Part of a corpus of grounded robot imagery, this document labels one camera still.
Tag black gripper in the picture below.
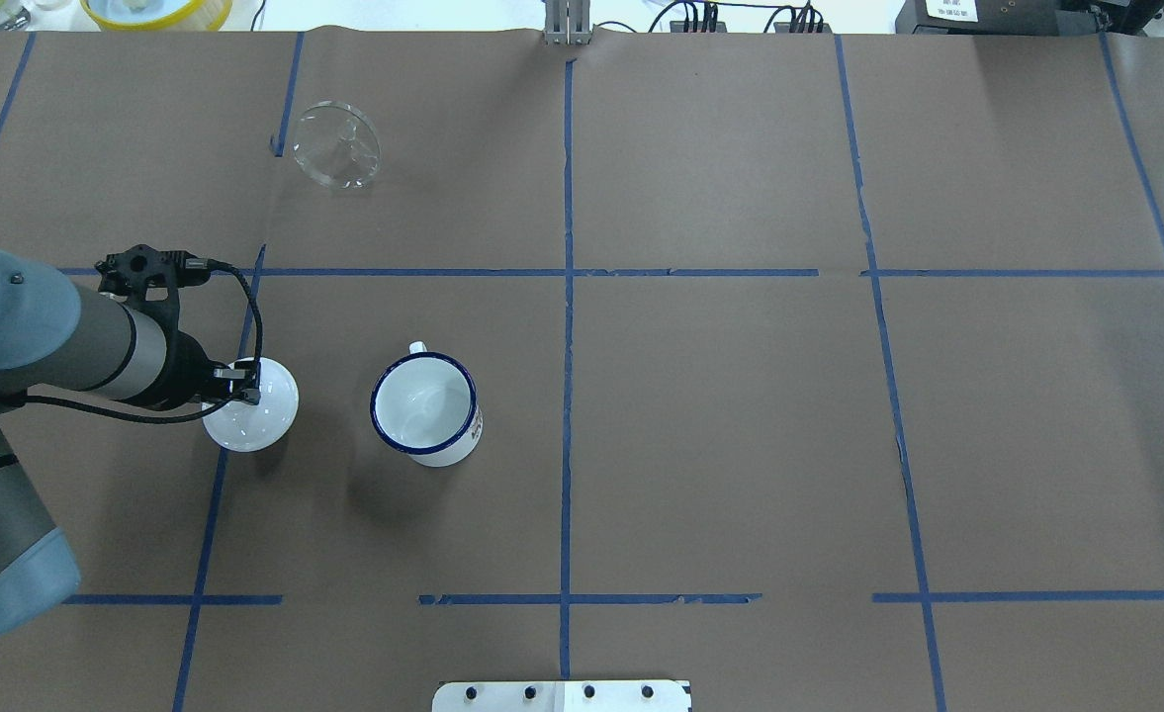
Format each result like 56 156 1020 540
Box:
161 330 261 411

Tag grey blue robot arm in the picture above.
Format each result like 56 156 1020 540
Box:
0 245 262 636

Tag white enamel mug blue rim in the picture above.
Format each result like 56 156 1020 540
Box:
369 341 484 468

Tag black power strip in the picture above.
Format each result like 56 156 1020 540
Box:
643 1 832 35

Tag black equipment box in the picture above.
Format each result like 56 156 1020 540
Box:
893 1 1164 37

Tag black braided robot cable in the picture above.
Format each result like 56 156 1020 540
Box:
23 259 264 423

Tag white metal base plate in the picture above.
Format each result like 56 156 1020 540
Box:
431 679 693 711

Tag grey aluminium frame post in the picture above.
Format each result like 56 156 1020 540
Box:
542 0 592 45

